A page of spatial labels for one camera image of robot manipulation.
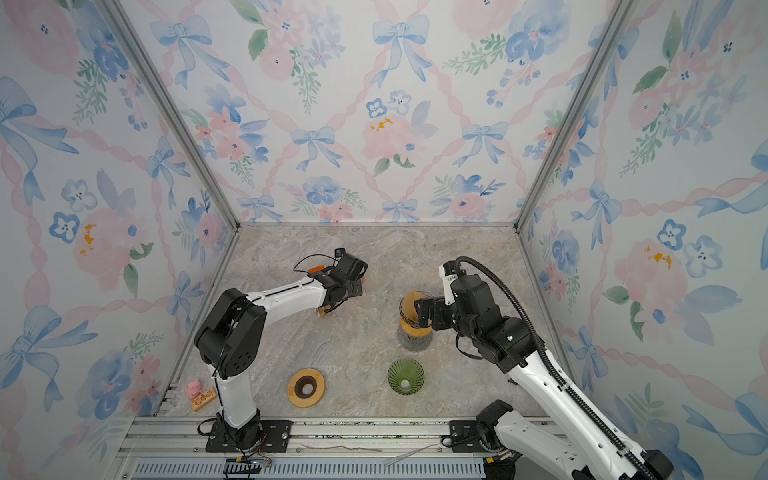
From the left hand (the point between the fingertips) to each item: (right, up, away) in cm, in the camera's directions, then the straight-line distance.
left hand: (355, 281), depth 96 cm
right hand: (+21, -2, -23) cm, 31 cm away
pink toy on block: (-40, -29, -16) cm, 52 cm away
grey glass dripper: (+16, -9, -16) cm, 24 cm away
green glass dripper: (+16, -25, -13) cm, 32 cm away
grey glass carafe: (+18, -17, -10) cm, 27 cm away
